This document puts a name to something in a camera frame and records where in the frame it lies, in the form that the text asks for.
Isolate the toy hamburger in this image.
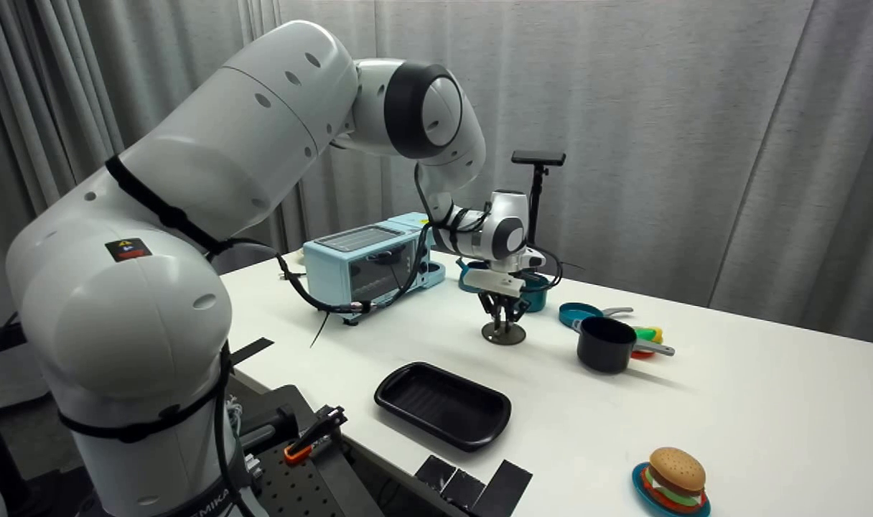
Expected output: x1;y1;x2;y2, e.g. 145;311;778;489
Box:
640;446;710;514

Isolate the black robot mounting stand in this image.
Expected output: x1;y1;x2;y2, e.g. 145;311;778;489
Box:
224;381;432;517

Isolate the grey curtain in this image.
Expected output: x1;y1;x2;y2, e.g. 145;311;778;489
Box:
0;0;873;351

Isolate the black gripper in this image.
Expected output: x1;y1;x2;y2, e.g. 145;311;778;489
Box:
476;285;534;334

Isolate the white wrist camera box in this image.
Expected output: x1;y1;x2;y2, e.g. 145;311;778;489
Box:
466;254;545;292

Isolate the small teal plate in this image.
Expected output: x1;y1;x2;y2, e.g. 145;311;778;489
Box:
628;459;716;517

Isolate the large teal toy pot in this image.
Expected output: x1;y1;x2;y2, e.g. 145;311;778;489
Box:
516;274;558;317

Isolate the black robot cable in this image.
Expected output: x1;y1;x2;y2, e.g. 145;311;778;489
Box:
267;162;439;324

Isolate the grey metal pot lid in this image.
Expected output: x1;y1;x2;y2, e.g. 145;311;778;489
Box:
479;320;528;348

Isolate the black toy pot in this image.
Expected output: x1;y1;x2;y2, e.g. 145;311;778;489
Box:
575;314;679;377

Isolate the black camera tripod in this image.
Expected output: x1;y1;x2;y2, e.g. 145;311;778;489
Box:
509;150;568;254

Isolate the black ridged grill tray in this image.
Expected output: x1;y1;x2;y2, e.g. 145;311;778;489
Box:
370;358;514;453

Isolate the small teal toy saucepan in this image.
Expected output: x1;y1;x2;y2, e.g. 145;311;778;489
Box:
558;300;637;334

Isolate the black table edge bracket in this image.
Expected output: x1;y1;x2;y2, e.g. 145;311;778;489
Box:
226;334;278;367
413;453;537;517

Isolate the light blue toy oven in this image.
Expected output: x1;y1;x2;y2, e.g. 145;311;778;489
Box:
301;211;450;311

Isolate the black clamp orange handle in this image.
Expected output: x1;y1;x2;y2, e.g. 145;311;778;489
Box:
278;402;351;468

